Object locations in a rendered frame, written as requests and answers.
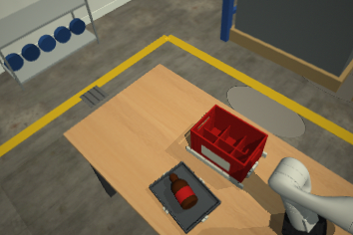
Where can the red divided crate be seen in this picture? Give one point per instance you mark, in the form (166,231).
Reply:
(218,139)

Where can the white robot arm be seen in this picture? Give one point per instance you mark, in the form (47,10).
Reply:
(287,179)

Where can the dark brown bottle with red label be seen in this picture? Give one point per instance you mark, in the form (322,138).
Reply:
(183,193)

